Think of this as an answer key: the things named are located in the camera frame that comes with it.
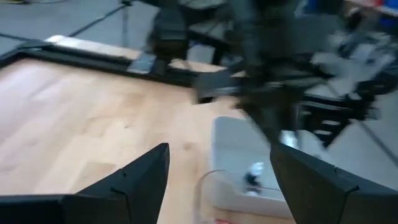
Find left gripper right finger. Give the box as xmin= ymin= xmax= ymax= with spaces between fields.
xmin=269 ymin=142 xmax=398 ymax=224

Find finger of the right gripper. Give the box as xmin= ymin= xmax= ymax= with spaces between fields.
xmin=238 ymin=101 xmax=275 ymax=146
xmin=269 ymin=101 xmax=300 ymax=146

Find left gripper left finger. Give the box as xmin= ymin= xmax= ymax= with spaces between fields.
xmin=0 ymin=142 xmax=171 ymax=224

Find small black white bottle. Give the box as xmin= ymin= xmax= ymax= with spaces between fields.
xmin=243 ymin=161 xmax=266 ymax=194

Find white plastic bin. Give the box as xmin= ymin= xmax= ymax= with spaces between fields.
xmin=210 ymin=115 xmax=315 ymax=219

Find clear plastic bag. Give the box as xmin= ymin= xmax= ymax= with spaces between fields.
xmin=193 ymin=169 xmax=289 ymax=224

